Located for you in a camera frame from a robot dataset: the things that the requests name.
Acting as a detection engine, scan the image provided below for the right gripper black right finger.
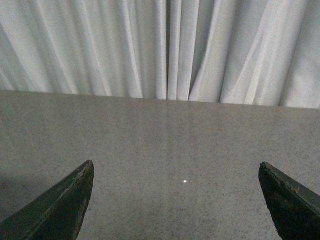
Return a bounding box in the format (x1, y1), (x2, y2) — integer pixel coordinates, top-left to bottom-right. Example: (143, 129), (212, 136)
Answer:
(258, 162), (320, 240)

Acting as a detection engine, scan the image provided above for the white pleated curtain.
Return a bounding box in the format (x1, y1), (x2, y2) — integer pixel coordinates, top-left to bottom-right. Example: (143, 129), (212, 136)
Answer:
(0, 0), (320, 109)

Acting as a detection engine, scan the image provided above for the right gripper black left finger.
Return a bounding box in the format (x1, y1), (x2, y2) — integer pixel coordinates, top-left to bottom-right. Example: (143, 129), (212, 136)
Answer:
(0, 160), (94, 240)

